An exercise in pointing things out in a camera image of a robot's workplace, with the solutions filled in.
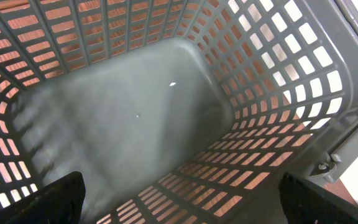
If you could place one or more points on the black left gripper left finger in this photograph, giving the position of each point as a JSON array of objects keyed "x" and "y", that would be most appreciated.
[{"x": 58, "y": 202}]

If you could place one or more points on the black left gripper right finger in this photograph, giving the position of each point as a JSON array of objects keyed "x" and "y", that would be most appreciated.
[{"x": 305, "y": 202}]

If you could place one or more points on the grey plastic mesh basket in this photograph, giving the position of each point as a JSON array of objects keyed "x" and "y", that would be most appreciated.
[{"x": 177, "y": 111}]

